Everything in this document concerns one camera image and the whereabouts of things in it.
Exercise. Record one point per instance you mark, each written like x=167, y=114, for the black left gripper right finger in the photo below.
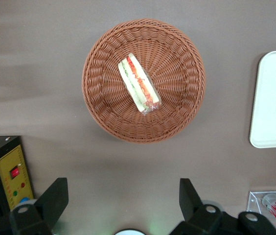
x=189, y=200

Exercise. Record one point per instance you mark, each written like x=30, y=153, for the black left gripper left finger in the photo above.
x=52, y=200

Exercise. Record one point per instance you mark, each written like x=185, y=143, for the triangle sandwich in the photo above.
x=138, y=83

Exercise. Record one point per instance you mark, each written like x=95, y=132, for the round brown wicker basket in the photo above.
x=177, y=80

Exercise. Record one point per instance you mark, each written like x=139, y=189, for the cream plastic tray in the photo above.
x=275, y=98

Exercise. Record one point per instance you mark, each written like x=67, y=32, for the clear acrylic bottle rack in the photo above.
x=254, y=200

